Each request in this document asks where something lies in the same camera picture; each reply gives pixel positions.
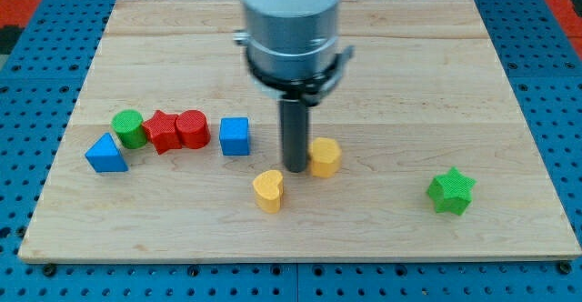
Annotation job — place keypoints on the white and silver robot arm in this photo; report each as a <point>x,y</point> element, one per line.
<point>291,47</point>

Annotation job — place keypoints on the light wooden board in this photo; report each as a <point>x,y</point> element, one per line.
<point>424,91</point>

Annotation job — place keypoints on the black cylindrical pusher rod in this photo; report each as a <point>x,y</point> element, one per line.
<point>294,129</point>

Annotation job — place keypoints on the yellow heart block rear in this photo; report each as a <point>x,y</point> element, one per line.
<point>325,157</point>

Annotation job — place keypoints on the yellow heart block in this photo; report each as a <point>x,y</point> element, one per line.
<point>269,189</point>
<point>325,157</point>

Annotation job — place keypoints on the yellow heart block front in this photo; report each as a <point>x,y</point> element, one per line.
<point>269,189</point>

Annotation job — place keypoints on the blue cube block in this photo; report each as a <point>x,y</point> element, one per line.
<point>234,136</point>

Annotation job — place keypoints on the red cylinder block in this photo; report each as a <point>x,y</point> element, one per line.
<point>192,129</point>

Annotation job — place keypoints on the red star block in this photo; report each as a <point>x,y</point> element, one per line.
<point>160,130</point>

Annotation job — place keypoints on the green cylinder block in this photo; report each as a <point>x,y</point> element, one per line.
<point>127,125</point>

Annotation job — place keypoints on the green star block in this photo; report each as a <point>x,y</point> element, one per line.
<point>451,192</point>

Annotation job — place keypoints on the blue triangle block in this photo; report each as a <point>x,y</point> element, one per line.
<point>104,156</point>

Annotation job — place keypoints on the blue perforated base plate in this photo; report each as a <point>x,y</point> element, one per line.
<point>46,49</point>

